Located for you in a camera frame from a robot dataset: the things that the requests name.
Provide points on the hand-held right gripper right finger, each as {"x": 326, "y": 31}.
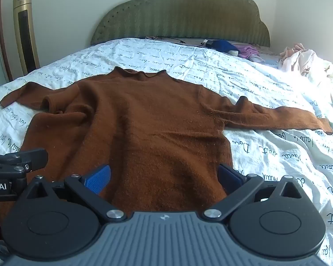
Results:
{"x": 228, "y": 178}

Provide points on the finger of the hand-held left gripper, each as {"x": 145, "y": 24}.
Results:
{"x": 30, "y": 158}

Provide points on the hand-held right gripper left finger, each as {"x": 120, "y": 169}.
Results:
{"x": 98, "y": 178}

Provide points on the brown knit sweater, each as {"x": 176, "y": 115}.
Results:
{"x": 144, "y": 122}

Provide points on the pile of pink clothes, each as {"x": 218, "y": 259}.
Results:
{"x": 297, "y": 58}

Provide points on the white script-printed bed sheet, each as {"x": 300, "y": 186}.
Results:
{"x": 266, "y": 83}

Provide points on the gold tower fan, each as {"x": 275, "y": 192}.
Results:
{"x": 26, "y": 33}

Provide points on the grey blue cloth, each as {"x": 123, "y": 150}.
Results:
{"x": 263, "y": 59}

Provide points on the small white roll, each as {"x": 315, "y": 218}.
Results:
{"x": 234, "y": 52}

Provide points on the purple cloth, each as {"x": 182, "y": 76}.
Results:
{"x": 248, "y": 50}

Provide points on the dark blue cloth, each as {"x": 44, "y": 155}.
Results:
{"x": 224, "y": 45}

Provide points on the charger plug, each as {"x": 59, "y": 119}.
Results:
{"x": 208, "y": 43}

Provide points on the pale yellow cloth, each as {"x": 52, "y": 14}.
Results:
{"x": 330, "y": 72}

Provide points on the small pink cloth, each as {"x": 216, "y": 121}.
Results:
{"x": 149, "y": 37}

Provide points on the green padded headboard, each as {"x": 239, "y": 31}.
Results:
{"x": 183, "y": 13}

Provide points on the brown wooden frame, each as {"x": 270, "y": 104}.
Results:
{"x": 2, "y": 33}

